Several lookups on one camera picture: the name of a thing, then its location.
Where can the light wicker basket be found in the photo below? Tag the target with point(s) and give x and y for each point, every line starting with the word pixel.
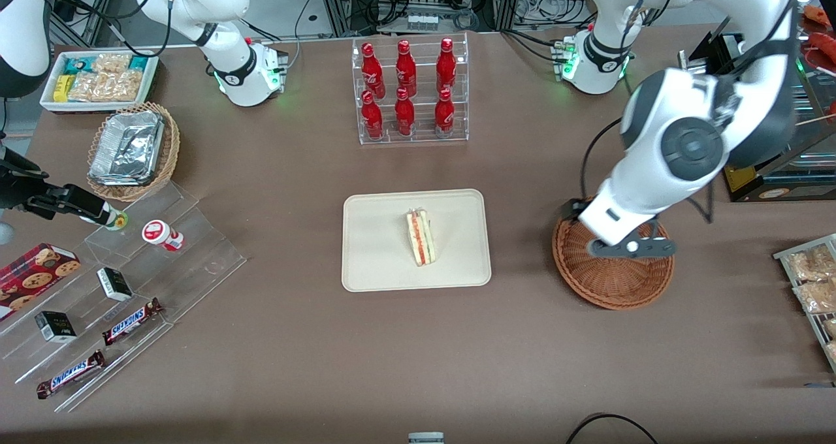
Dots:
pixel 171 150

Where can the cream plastic tray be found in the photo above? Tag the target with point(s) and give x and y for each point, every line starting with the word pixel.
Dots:
pixel 379 241

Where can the yellow snack pack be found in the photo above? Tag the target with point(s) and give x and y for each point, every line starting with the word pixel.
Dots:
pixel 62 88

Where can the clear acrylic bottle rack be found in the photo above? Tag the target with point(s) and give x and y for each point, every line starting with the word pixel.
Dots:
pixel 424 137

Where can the brown wicker basket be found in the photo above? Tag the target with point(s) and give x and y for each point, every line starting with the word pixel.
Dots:
pixel 614 281

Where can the red lidded small jar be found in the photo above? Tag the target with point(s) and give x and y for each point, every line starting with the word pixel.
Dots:
pixel 160 234

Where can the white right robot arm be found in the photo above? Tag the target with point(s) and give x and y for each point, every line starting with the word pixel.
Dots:
pixel 241 72

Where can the white power strip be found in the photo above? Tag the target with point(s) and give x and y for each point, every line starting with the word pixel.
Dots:
pixel 422 22

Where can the grey device at table edge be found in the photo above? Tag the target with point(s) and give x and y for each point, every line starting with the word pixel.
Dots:
pixel 426 438

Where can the metal equipment rack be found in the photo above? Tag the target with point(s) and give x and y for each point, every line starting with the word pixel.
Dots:
pixel 339 0

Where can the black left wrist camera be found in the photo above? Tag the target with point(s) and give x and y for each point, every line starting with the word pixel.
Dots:
pixel 575 210

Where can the small dark green box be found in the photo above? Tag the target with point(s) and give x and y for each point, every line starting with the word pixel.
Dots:
pixel 114 284
pixel 55 326

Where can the green sunflower small jar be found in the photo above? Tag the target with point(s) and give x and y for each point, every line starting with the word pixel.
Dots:
pixel 119 221

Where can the black electronics box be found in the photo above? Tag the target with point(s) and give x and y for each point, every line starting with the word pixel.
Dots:
pixel 718 49

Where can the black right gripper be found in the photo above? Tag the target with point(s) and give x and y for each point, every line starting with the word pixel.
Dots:
pixel 19 192

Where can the clear acrylic stepped shelf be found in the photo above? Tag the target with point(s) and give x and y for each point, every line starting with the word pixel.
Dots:
pixel 196 261

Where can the teal snack pack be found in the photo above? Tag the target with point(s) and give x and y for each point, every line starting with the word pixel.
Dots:
pixel 138 63
pixel 78 65

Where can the clear bag of crackers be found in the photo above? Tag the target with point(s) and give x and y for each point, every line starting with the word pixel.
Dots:
pixel 124 86
pixel 86 87
pixel 111 63

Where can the Snickers chocolate bar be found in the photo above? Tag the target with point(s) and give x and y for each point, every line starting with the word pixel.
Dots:
pixel 68 374
pixel 130 322

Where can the clear bag of fried snacks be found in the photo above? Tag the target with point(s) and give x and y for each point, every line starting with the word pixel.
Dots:
pixel 832 351
pixel 816 297
pixel 831 326
pixel 810 264

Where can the silver foil pack stack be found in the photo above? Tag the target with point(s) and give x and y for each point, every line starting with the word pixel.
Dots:
pixel 127 147

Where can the red tartan cookie box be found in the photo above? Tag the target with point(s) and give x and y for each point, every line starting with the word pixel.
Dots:
pixel 32 277

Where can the red soda bottle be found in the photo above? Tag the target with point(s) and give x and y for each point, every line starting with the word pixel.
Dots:
pixel 444 117
pixel 405 117
pixel 372 121
pixel 405 72
pixel 446 68
pixel 372 72

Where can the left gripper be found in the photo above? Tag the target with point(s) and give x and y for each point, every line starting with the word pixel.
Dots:
pixel 573 209

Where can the triangular sandwich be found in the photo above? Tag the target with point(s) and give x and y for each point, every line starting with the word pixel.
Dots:
pixel 421 238

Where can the black glass display case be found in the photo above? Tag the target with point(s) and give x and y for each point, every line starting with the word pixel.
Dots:
pixel 810 183

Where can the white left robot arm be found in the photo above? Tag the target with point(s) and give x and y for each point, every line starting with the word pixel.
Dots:
pixel 653 98

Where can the white snack bin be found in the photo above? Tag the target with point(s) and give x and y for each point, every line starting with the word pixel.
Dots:
pixel 98 106

